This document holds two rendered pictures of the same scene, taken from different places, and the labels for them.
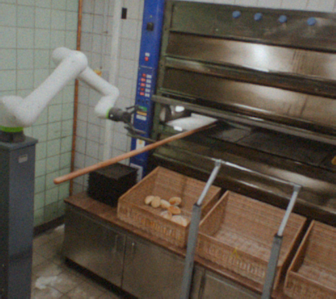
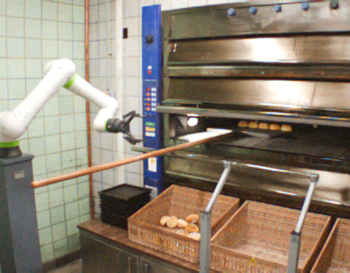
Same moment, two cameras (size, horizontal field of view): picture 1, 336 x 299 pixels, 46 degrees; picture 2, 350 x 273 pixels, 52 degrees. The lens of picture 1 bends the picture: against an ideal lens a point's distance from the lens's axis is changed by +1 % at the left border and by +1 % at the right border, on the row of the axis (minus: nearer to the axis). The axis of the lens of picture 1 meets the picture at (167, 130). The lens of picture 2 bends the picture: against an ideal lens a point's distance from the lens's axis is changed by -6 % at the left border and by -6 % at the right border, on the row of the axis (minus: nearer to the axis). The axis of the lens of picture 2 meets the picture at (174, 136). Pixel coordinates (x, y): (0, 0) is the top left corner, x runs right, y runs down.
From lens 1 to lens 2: 0.50 m
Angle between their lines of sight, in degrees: 9
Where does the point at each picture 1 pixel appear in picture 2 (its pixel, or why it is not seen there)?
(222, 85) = (228, 85)
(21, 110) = (8, 119)
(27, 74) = not seen: hidden behind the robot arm
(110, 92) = (108, 104)
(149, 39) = (150, 51)
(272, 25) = (267, 15)
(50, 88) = (36, 96)
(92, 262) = not seen: outside the picture
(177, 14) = (175, 23)
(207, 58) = (208, 59)
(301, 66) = (304, 52)
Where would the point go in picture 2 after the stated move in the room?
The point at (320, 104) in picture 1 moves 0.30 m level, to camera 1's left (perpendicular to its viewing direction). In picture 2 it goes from (330, 89) to (277, 88)
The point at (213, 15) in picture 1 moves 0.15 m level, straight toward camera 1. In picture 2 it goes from (209, 17) to (207, 13)
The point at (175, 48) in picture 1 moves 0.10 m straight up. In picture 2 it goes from (176, 56) to (176, 42)
